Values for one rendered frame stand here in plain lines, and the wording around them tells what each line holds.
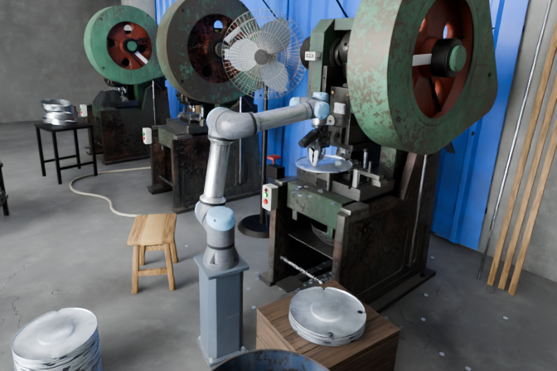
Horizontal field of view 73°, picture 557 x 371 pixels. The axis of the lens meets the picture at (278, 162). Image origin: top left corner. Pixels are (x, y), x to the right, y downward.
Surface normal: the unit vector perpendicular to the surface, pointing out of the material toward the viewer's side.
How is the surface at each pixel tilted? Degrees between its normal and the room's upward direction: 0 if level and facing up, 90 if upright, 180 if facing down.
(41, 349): 0
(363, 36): 79
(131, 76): 90
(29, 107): 90
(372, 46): 85
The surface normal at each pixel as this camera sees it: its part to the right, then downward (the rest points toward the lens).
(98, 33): 0.69, 0.23
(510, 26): -0.76, 0.15
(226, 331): 0.49, 0.26
